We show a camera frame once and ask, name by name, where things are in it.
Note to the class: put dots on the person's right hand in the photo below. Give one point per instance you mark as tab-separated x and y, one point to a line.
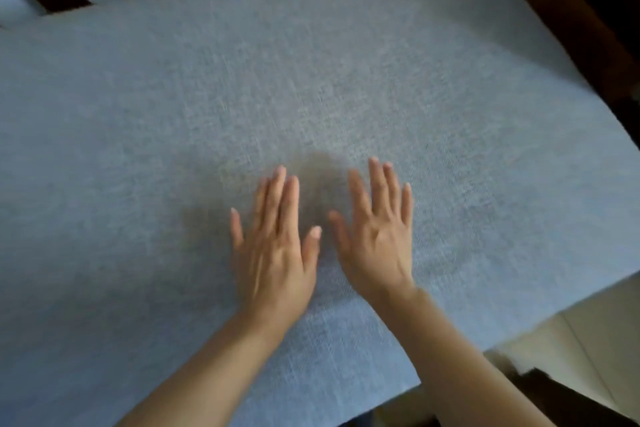
380	256

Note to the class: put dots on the person's left hand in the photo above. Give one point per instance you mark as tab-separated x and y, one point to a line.
272	271

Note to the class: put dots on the long grey sofa cushion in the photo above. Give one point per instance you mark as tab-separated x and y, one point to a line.
200	91

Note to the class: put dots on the long dark wooden sofa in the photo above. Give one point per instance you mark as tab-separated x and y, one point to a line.
565	16

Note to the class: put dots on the person's left forearm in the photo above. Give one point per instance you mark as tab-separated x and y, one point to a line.
210	381

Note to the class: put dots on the person's right forearm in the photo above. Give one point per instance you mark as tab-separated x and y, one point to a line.
460	376

